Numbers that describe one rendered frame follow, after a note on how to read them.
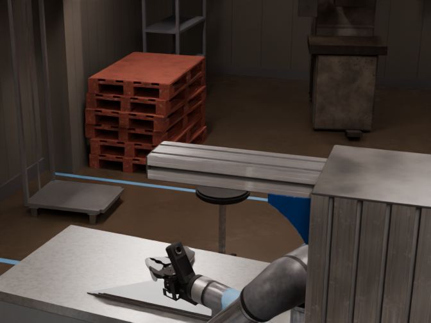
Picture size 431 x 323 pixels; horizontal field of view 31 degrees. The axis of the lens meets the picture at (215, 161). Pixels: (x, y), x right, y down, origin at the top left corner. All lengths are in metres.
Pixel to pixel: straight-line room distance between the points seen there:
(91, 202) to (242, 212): 1.18
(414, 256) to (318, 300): 0.18
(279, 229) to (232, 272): 2.86
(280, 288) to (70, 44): 5.20
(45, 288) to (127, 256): 0.38
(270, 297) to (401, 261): 0.54
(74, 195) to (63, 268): 3.14
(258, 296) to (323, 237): 0.52
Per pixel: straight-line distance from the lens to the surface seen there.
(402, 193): 1.28
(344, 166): 1.38
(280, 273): 1.77
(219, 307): 2.09
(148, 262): 2.26
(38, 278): 3.08
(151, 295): 2.87
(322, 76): 7.99
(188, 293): 2.16
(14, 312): 3.04
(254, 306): 1.79
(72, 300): 2.92
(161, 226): 5.92
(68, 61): 6.74
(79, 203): 6.10
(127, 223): 5.98
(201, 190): 4.83
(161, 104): 6.67
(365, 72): 8.02
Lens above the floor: 2.51
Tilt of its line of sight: 20 degrees down
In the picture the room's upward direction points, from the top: 1 degrees clockwise
